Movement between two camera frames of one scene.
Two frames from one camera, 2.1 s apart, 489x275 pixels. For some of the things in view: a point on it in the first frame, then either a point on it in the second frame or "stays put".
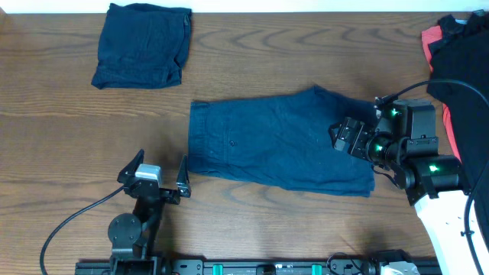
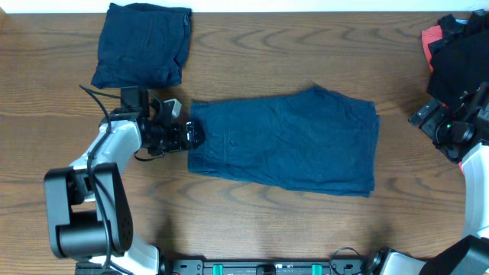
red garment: x=429 y=35 stays put
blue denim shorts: x=283 y=142 stays put
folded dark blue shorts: x=143 y=44 stays put
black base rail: x=412 y=266 stays put
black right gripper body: x=351 y=138 → x=426 y=122
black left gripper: x=164 y=192 → x=189 y=135
